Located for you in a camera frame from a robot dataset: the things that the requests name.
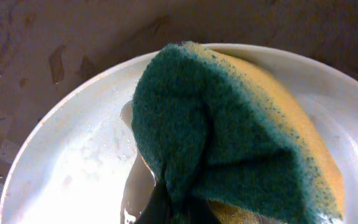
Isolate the green yellow sponge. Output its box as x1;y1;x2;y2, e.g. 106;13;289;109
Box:
131;42;345;223

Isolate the white plate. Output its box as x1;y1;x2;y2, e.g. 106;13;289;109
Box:
0;44;358;223

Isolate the large brown tray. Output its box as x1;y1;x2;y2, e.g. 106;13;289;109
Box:
0;0;358;198

